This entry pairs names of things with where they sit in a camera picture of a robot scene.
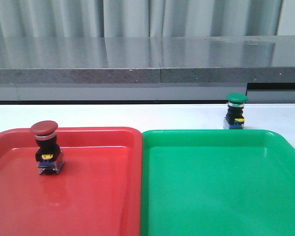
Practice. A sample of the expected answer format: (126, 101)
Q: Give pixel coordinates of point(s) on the green mushroom push button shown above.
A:
(234, 118)

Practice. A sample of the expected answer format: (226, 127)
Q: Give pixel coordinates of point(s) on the green plastic tray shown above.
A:
(217, 183)

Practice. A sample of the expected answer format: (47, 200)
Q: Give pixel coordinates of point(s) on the grey stone counter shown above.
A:
(71, 70)

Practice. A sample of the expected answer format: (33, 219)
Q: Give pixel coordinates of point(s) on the white pleated curtain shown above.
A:
(138, 18)

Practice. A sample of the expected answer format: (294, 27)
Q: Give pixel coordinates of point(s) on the red mushroom push button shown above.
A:
(49, 157)

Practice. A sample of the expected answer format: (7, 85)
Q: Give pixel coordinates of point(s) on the red plastic tray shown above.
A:
(97, 192)

